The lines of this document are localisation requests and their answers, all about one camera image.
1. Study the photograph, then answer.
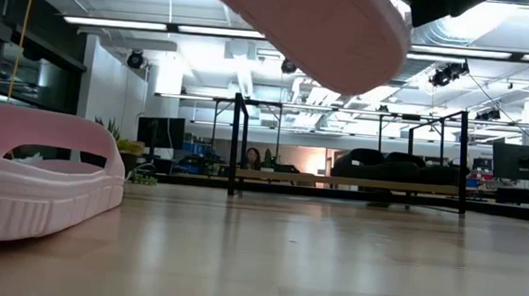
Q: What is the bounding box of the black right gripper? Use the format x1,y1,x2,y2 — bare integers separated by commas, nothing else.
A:
410,0,494,34

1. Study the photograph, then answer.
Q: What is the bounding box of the pink slide sandal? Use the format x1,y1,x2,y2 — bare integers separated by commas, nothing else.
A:
0,101,130,252
187,0,414,101

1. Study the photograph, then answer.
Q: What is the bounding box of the black slide sandal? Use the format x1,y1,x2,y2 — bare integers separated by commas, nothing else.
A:
330,145,414,183
383,150,473,188

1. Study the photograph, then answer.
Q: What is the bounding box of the black ceiling spotlight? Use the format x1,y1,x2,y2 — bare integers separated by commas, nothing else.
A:
475,106,503,123
428,58,471,90
127,48,146,71
280,58,299,75

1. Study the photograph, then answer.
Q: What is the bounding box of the black computer monitor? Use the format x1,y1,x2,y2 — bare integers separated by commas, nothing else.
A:
490,141,529,182
136,114,187,152

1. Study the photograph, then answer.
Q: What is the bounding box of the potted succulent plant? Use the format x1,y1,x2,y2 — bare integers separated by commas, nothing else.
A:
90,115,149,178

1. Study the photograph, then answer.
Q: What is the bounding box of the small green plant sprig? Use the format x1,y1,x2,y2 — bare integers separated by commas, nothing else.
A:
129,170,159,187

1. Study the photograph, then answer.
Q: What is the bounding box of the white crumpled tissue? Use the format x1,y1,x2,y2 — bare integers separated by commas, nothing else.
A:
10,150,45,167

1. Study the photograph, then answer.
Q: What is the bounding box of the person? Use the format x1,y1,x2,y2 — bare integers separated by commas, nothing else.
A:
242,146,265,171

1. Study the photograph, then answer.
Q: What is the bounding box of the silver ventilation duct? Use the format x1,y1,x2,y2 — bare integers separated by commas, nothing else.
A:
411,8,518,50

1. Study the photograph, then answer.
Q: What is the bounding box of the wooden shelf black metal frame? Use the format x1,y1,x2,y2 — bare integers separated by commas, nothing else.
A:
226,92,473,215

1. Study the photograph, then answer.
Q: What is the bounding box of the black metal rig frame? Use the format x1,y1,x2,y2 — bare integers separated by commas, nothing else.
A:
153,172,529,222

